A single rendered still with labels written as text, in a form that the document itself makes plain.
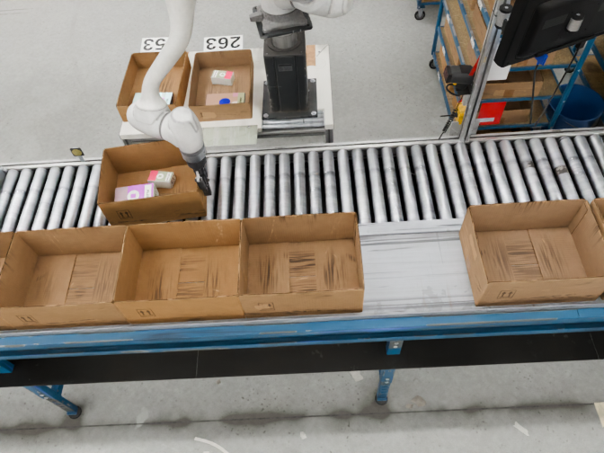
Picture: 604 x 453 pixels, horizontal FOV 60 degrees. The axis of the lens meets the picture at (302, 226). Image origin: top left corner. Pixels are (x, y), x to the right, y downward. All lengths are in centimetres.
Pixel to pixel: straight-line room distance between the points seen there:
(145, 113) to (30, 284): 73
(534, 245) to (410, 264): 44
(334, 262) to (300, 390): 92
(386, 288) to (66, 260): 115
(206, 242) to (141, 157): 60
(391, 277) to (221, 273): 59
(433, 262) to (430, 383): 90
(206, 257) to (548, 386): 171
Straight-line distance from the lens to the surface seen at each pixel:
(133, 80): 285
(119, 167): 241
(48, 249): 210
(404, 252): 189
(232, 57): 277
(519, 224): 199
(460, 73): 222
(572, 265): 200
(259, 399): 260
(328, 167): 227
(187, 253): 194
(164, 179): 229
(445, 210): 217
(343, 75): 385
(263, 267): 185
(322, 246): 187
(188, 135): 184
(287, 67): 234
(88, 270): 203
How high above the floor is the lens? 249
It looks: 56 degrees down
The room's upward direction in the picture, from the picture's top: 6 degrees counter-clockwise
